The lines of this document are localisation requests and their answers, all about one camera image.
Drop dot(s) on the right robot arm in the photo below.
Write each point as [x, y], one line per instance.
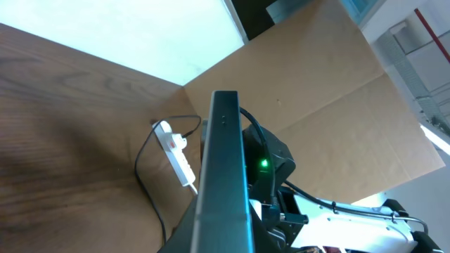
[291, 220]

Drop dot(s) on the white USB charger adapter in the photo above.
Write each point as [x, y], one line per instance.
[177, 141]

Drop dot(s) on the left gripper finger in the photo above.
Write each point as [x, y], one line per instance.
[180, 240]

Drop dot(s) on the white power strip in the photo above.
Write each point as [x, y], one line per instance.
[176, 157]

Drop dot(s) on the cardboard sheet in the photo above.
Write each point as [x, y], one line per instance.
[314, 82]

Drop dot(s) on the Samsung Galaxy smartphone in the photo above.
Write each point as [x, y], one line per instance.
[222, 221]

